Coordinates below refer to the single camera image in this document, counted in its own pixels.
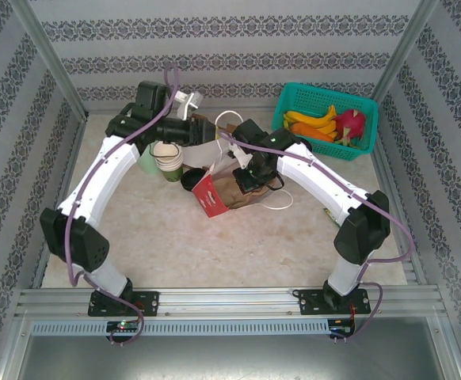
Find red and white paper bag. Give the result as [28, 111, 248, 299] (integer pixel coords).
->
[192, 110, 295, 219]

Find brown cardboard napkin tray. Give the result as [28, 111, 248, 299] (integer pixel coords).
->
[190, 112, 242, 138]

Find mint green straw holder cup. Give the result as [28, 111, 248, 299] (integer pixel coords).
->
[137, 144, 160, 177]

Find black cup lid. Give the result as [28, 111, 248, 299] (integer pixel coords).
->
[180, 168, 208, 192]

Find stack of green paper cups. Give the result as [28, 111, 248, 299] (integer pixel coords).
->
[153, 141, 185, 183]

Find orange carrot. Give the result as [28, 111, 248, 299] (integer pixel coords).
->
[291, 123, 337, 144]

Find yellow banana bunch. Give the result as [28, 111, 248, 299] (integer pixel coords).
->
[281, 104, 339, 139]

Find teal plastic basket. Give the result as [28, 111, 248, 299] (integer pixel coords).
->
[272, 82, 379, 162]

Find pink dragon fruit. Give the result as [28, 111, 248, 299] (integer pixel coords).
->
[330, 109, 369, 150]

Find small circuit board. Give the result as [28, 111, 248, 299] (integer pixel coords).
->
[106, 320, 139, 333]
[328, 318, 357, 334]

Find grey metal sheet panel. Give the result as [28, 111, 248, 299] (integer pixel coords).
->
[16, 316, 461, 380]

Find thin black camera cable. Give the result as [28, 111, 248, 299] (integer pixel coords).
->
[262, 173, 285, 192]

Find aluminium frame post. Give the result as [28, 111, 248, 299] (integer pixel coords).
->
[371, 0, 441, 106]
[7, 0, 91, 118]

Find aluminium mounting rail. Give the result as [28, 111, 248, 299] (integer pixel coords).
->
[14, 287, 445, 317]

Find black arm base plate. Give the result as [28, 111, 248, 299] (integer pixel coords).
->
[296, 287, 372, 317]
[86, 291, 161, 317]

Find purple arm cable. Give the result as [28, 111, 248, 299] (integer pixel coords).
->
[217, 130, 416, 344]
[64, 62, 182, 348]

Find slotted grey cable duct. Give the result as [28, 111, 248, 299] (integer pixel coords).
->
[30, 317, 360, 337]

